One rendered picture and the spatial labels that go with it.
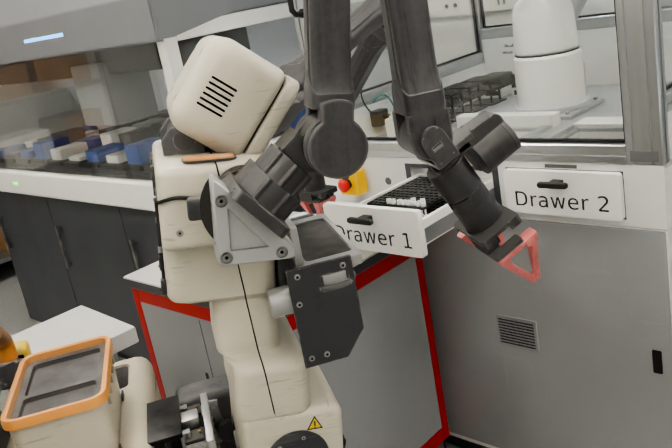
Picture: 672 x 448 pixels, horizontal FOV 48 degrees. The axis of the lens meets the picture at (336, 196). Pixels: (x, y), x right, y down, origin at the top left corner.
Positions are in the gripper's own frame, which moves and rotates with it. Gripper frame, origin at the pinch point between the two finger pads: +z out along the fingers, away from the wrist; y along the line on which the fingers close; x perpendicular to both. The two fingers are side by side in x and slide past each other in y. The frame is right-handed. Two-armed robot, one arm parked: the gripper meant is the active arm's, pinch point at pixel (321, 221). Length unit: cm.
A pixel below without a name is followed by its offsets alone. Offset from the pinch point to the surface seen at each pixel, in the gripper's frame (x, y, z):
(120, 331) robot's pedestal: 55, 13, 8
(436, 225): -2.9, -36.0, -2.0
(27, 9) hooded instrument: 2, 136, -68
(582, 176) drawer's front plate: -28, -60, -7
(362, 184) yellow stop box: -24.2, 7.2, -1.6
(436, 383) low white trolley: -21, -12, 57
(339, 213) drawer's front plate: 6.3, -14.3, -6.0
